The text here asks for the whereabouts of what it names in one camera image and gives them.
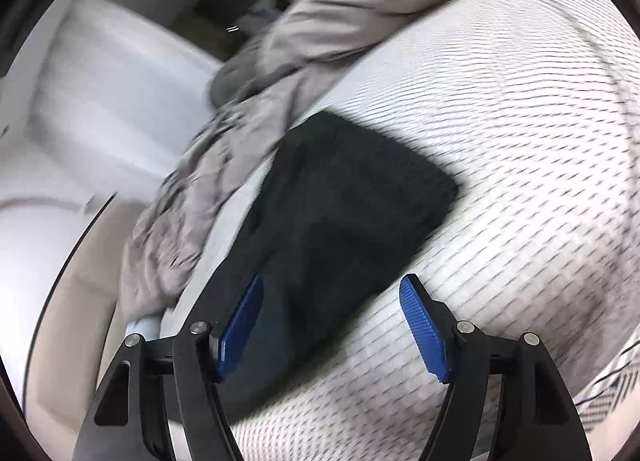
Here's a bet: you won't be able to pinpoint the black pants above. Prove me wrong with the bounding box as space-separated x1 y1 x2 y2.
204 111 458 422

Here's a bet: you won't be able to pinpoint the light blue pillow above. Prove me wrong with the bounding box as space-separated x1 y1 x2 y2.
125 315 162 341

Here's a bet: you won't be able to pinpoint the beige padded headboard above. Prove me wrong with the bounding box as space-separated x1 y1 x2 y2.
23 196 143 460

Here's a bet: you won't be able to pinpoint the white honeycomb mattress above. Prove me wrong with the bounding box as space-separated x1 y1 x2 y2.
159 0 640 461

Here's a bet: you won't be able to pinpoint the grey rumpled duvet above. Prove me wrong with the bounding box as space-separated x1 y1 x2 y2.
119 0 446 320

